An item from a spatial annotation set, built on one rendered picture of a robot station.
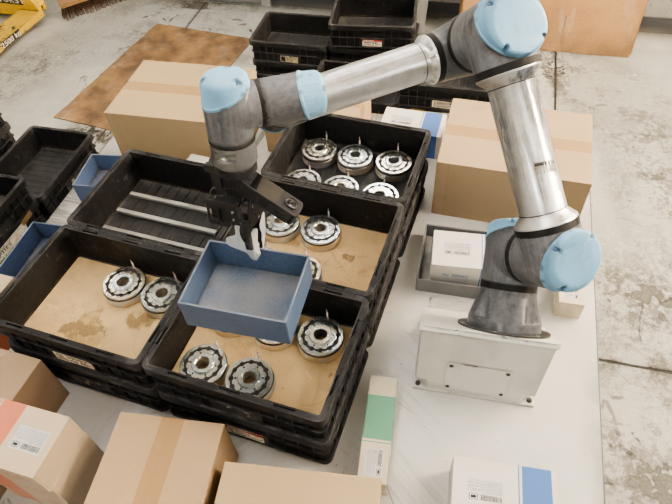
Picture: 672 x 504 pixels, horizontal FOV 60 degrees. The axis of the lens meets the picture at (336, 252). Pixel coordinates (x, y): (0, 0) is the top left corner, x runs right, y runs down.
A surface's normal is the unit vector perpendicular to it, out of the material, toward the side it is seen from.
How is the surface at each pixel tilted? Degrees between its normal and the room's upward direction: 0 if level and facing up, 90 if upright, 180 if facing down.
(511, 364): 90
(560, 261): 56
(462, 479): 0
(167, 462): 0
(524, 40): 41
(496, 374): 90
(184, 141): 90
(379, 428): 0
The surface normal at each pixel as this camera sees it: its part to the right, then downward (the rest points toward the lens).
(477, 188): -0.27, 0.74
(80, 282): -0.05, -0.65
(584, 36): -0.26, 0.50
